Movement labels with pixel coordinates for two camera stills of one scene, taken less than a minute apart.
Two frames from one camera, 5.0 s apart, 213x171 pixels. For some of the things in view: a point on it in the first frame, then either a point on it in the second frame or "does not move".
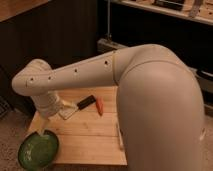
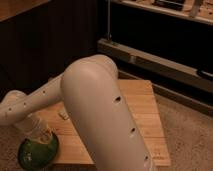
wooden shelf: (199, 11) does not move
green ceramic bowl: (37, 151) does not move
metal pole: (108, 36) does not move
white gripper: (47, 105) → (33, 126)
